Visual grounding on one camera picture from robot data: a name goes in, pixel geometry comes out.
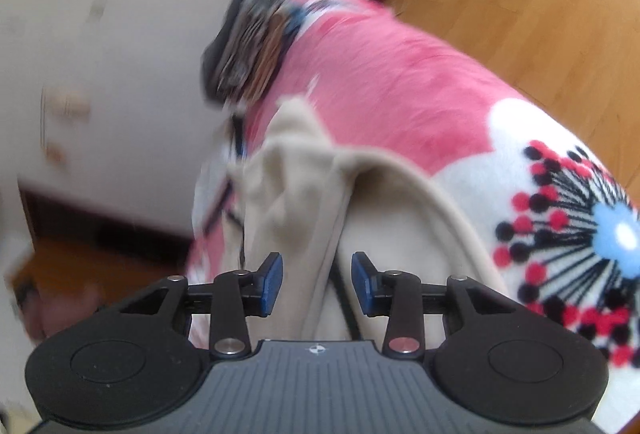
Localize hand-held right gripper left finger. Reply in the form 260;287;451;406
117;252;285;360

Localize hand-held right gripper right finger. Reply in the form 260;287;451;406
351;252;516;358

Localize beige hoodie with black trim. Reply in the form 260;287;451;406
227;96;516;345

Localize folded white and navy clothes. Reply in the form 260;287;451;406
192;114;251;241

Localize stack of folded clothes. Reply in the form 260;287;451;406
200;0;307;108

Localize wooden door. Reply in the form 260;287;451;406
10;234;194;316

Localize pink floral blanket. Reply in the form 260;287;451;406
187;0;640;434

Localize dark brown door frame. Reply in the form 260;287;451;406
17;184;197;266

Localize dried leaf wall ornament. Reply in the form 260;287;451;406
42;141;67;166

